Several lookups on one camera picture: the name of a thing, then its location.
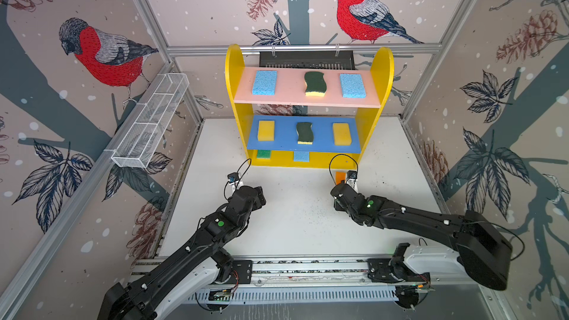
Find green yellow scouring sponge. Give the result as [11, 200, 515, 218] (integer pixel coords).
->
[296, 121, 314, 145]
[304, 71, 327, 97]

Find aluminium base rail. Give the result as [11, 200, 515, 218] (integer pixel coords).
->
[128, 255, 494, 290]

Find yellow shelf unit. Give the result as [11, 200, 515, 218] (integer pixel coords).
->
[225, 44, 395, 170]

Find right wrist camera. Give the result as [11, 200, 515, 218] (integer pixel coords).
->
[345, 170, 358, 192]

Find yellow orange sponge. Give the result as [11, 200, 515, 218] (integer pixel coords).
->
[333, 123, 352, 146]

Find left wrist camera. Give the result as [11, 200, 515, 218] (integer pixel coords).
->
[228, 172, 243, 191]

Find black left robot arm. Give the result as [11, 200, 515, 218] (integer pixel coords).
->
[97, 186, 266, 319]

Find black perforated metal tray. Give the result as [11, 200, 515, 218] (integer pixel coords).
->
[259, 51, 356, 71]

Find white wire basket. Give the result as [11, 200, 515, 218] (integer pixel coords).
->
[111, 73, 189, 168]

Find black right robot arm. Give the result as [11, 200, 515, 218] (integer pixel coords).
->
[330, 182, 513, 291]

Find light blue sponge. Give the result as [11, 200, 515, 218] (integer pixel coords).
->
[252, 71, 278, 96]
[339, 73, 367, 99]
[293, 151, 310, 163]

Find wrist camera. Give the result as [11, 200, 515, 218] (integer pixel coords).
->
[345, 170, 358, 192]
[228, 172, 243, 191]

